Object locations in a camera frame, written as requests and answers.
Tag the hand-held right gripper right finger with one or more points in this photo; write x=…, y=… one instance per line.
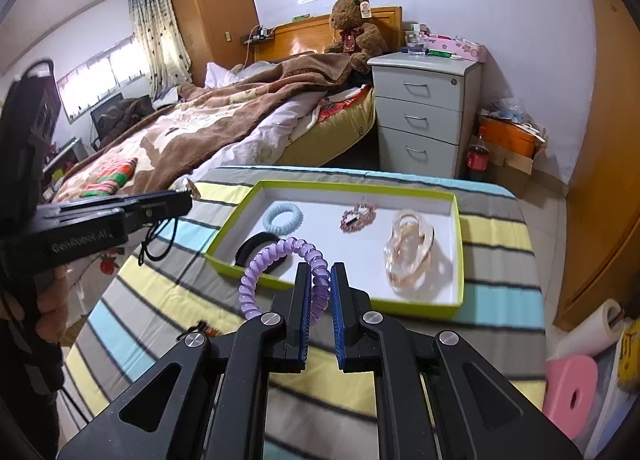
x=339, y=310

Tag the cola bottle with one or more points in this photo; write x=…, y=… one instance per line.
x=476, y=160

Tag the paper towel roll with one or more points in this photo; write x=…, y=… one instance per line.
x=590, y=335

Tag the striped bed sheet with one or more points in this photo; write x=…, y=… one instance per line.
x=490, y=240

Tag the white pillow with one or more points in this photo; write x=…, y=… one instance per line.
x=217, y=75

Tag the person's left hand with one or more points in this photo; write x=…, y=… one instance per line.
x=52, y=305

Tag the window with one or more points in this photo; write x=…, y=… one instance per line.
x=100, y=75

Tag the yellow box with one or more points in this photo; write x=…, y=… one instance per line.
x=630, y=355

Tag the brown blanket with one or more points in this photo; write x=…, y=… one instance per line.
x=200, y=110

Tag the pink foam roll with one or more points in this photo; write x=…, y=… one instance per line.
x=560, y=390

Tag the glass bottle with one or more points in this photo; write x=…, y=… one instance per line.
x=415, y=43

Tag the clear hair claw clip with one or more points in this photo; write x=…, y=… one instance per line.
x=400, y=260

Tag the white quilt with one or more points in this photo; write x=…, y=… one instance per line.
x=270, y=135

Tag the clear plastic bags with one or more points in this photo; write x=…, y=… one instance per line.
x=510, y=113

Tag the person's left forearm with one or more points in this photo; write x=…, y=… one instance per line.
x=25, y=390

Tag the white plastic bin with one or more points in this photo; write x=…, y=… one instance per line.
x=612, y=400

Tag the grey nightstand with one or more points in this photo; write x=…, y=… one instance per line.
x=420, y=105

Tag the brown teddy bear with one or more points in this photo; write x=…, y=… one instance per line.
x=357, y=25

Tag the orange box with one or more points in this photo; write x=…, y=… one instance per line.
x=507, y=138

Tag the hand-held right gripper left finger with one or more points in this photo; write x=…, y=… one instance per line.
x=300, y=310

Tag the green cardboard box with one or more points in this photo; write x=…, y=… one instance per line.
x=320, y=220

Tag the red patterned cloth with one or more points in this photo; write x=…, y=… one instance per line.
x=345, y=103

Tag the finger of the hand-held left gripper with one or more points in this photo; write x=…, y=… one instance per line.
x=155, y=217
x=100, y=205

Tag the wooden headboard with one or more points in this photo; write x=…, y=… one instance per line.
x=300, y=38

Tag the green tube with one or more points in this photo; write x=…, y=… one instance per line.
x=437, y=53

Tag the tall wooden wardrobe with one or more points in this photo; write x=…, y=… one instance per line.
x=215, y=0

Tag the dark chair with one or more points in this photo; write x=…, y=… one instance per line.
x=125, y=115

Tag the wooden wardrobe door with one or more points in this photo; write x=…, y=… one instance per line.
x=600, y=165

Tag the patterned curtain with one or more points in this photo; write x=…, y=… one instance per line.
x=160, y=40

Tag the power strip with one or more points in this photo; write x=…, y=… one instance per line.
x=260, y=35

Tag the red green plaid cushion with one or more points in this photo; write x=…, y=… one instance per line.
x=112, y=178

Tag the black bangle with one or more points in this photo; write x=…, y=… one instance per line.
x=245, y=247

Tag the yellow bed sheet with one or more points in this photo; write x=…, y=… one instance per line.
x=330, y=140

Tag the pink floral box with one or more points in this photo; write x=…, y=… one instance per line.
x=460, y=48

